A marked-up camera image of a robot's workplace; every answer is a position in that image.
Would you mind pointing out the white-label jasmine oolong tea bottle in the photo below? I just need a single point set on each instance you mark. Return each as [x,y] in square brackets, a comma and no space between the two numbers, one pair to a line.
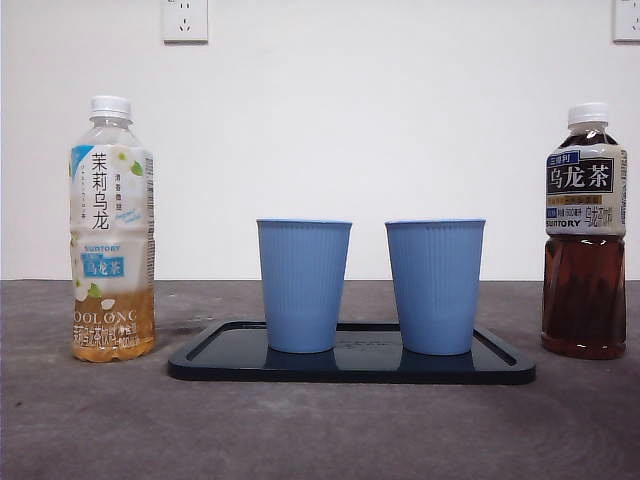
[112,225]

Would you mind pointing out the dark oolong tea bottle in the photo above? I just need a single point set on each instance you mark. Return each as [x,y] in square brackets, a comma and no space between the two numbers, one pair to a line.
[582,280]

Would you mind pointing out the blue ribbed plastic cup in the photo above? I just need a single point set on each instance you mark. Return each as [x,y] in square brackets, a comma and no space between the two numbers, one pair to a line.
[435,285]
[302,285]

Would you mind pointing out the dark rectangular tray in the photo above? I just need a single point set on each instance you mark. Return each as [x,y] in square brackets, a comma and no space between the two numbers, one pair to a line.
[350,365]

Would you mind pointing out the white wall socket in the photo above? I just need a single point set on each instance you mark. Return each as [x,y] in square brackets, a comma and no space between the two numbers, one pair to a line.
[627,22]
[184,22]

